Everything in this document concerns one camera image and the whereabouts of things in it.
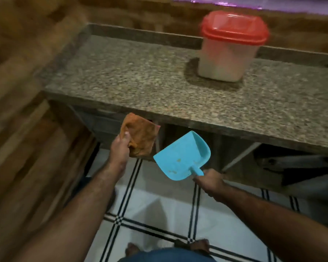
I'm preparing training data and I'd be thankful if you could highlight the orange cleaning cloth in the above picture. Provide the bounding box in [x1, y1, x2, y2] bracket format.
[120, 112, 161, 158]

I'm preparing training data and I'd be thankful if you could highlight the person's left foot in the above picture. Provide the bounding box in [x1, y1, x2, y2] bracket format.
[125, 242, 141, 257]

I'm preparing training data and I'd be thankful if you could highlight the person's right hand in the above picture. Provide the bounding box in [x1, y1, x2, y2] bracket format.
[192, 168, 228, 203]

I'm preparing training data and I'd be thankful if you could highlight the person's blue shirt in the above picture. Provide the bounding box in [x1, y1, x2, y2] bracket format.
[117, 247, 217, 262]

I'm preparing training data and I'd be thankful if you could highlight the white object in cabinet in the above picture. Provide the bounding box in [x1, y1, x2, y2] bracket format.
[255, 154, 328, 173]

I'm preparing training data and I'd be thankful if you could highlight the person's right foot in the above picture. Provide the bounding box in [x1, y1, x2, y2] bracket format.
[175, 238, 210, 255]

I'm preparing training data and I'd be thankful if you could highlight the pink film on sill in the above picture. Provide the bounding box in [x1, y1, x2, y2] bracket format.
[172, 0, 328, 16]

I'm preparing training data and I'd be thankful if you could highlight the person's foot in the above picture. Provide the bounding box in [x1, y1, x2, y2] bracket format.
[175, 238, 210, 255]
[125, 242, 141, 257]

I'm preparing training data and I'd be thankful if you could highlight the person's left hand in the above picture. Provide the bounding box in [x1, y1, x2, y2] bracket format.
[108, 131, 132, 178]

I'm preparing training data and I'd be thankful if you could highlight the speckled granite countertop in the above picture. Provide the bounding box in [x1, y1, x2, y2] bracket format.
[34, 23, 328, 159]

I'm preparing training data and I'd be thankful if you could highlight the person's left forearm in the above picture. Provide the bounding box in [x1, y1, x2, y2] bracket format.
[13, 166, 121, 262]

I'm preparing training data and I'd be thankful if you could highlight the person's right forearm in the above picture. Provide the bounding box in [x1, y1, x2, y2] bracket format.
[213, 185, 328, 262]

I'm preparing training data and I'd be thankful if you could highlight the clear plastic container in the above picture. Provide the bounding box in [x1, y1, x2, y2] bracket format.
[198, 38, 261, 83]

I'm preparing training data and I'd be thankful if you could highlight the blue plastic dustpan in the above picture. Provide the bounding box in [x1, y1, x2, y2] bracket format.
[153, 131, 211, 182]

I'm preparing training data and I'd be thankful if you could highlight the grey cabinet door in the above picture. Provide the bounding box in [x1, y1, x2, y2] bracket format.
[71, 106, 126, 150]
[221, 142, 328, 203]

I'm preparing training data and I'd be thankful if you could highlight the red plastic lid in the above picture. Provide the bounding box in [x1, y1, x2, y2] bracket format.
[199, 11, 270, 47]

